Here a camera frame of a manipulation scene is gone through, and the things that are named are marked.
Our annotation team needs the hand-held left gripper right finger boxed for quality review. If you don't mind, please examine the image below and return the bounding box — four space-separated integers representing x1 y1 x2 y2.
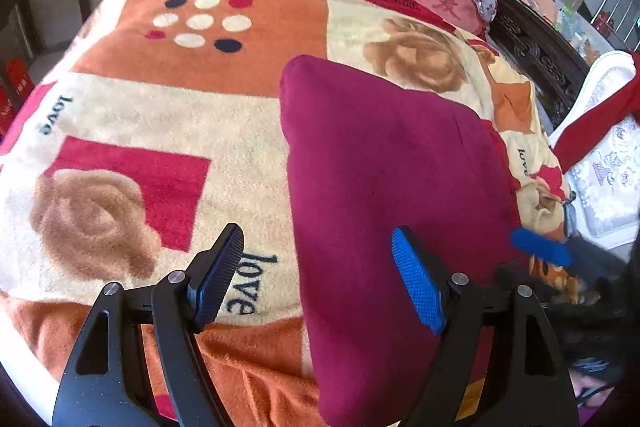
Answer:
391 226 581 427

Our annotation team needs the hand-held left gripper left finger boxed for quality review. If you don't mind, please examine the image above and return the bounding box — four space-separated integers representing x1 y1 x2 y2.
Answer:
51 223 246 427

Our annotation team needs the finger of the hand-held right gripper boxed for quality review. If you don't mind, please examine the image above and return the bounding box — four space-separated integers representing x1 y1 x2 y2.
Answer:
509 228 574 267
494 264 551 305

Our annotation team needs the maroon fleece garment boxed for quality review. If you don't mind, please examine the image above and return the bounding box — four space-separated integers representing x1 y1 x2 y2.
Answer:
279 55 523 427

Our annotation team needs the person's right hand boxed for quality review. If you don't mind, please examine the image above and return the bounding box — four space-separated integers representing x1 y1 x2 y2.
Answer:
570 367 616 427

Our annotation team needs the red cloth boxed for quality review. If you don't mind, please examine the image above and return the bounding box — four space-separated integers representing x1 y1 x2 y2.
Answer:
552 52 640 172

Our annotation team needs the printed fleece blanket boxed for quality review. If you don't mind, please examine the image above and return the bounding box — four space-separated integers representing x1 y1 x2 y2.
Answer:
0 0 576 427

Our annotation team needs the dark carved wooden headboard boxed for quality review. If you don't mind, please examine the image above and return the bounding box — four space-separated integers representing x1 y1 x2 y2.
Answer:
487 0 591 132

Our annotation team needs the metal rack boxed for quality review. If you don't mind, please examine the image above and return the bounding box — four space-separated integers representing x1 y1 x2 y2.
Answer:
592 0 640 50

